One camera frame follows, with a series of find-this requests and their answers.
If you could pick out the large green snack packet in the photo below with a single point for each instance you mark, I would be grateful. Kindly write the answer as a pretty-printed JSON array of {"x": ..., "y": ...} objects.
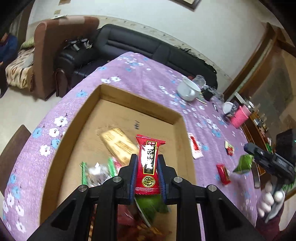
[{"x": 150, "y": 205}]

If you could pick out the clear plastic bowl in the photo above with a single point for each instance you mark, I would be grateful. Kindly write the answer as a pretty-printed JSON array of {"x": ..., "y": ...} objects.
[{"x": 199, "y": 80}]

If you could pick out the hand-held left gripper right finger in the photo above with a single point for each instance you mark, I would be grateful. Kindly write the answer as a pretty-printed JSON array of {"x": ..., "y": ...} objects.
[{"x": 161, "y": 183}]

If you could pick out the brown patterned sofa cover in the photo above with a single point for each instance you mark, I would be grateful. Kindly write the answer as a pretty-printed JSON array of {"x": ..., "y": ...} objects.
[{"x": 19, "y": 69}]

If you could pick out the wooden framed glass partition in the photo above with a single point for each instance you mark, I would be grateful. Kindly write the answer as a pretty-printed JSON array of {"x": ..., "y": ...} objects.
[{"x": 272, "y": 69}]

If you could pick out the green pillow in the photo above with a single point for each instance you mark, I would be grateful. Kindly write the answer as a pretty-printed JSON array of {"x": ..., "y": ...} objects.
[{"x": 27, "y": 43}]

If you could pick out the beige snack packet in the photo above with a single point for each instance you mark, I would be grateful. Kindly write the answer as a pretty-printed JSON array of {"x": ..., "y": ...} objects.
[{"x": 118, "y": 143}]

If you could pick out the white cup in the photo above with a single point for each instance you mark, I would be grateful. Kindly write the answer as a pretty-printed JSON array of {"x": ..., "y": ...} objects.
[{"x": 185, "y": 89}]

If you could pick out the framed wall picture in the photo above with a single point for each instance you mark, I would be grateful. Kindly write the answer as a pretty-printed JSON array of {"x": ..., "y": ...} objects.
[{"x": 185, "y": 2}]

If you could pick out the brown armchair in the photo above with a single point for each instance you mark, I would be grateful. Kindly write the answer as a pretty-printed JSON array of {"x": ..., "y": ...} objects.
[{"x": 46, "y": 46}]

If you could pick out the black smartphone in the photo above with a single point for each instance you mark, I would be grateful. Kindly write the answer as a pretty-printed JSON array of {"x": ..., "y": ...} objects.
[{"x": 256, "y": 178}]

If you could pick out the purple floral tablecloth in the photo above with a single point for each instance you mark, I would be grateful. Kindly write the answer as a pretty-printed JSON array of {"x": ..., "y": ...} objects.
[{"x": 143, "y": 76}]

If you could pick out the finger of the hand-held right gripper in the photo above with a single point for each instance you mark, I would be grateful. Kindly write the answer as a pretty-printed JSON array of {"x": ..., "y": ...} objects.
[
  {"x": 266, "y": 165},
  {"x": 256, "y": 151}
]

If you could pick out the cardboard box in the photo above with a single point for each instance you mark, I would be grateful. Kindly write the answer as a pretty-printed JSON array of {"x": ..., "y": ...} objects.
[{"x": 115, "y": 111}]

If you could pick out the person's right forearm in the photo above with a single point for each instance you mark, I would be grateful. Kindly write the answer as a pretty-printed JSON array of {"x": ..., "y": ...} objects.
[{"x": 270, "y": 229}]

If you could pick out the red foil snack packet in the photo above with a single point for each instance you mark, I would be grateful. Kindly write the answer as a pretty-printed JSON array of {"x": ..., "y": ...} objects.
[{"x": 143, "y": 228}]

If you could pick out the light green snack packet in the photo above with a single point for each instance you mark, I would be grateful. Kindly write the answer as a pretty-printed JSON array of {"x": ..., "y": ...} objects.
[{"x": 244, "y": 165}]

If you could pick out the white plastic jug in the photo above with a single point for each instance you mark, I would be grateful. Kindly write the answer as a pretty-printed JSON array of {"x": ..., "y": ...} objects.
[{"x": 226, "y": 107}]

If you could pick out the pink thermos with knitted sleeve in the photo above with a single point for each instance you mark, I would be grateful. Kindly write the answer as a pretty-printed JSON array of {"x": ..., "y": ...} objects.
[{"x": 239, "y": 117}]

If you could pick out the black square container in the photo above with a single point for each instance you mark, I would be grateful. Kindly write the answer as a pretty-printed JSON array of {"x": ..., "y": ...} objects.
[{"x": 208, "y": 93}]

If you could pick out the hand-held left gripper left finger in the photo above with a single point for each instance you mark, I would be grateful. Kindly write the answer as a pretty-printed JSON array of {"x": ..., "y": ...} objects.
[{"x": 133, "y": 180}]

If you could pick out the black leather sofa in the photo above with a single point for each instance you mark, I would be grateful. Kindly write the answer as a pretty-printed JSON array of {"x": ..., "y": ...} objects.
[{"x": 129, "y": 39}]

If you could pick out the wooden brick-pattern counter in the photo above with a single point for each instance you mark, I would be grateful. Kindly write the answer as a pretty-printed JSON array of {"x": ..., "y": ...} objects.
[{"x": 254, "y": 125}]

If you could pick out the person's right hand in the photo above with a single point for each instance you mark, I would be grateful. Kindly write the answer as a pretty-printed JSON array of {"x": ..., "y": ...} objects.
[{"x": 266, "y": 204}]

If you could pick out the red black label snack packet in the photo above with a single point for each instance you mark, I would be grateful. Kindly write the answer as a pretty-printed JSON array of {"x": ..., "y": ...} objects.
[{"x": 148, "y": 162}]

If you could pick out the clear green-edged snack packet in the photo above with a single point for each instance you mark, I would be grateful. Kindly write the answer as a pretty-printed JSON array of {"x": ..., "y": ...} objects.
[{"x": 97, "y": 172}]

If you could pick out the small red white snack packet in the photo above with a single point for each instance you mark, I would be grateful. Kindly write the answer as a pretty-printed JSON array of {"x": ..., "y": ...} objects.
[{"x": 229, "y": 149}]

